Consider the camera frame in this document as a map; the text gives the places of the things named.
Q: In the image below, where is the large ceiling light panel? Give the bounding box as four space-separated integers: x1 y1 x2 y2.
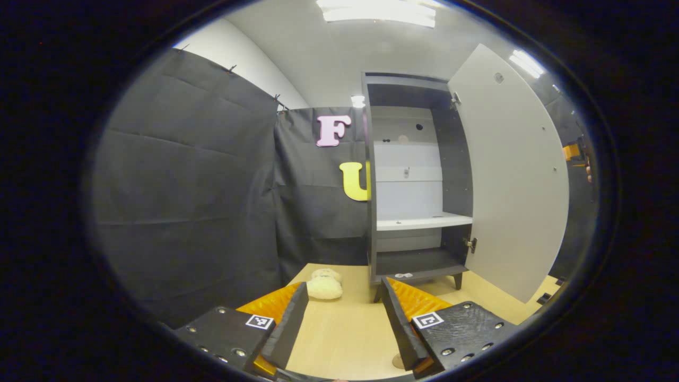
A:
317 0 438 28

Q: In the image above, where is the white cabinet shelf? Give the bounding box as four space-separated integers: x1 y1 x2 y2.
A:
376 212 474 232

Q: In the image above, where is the black backdrop cloth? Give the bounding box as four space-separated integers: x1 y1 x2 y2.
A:
88 48 597 329

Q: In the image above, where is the grey cabinet door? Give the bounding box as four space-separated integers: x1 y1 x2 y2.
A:
448 44 571 304

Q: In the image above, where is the dark grey cabinet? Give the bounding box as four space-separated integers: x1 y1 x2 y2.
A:
362 72 475 304

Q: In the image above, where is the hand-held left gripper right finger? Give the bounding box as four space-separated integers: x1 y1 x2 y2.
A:
380 276 518 378

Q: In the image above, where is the cream plush toy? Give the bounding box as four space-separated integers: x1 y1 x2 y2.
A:
306 268 344 301

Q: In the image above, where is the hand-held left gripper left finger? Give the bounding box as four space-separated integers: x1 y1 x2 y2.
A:
175 281 310 378

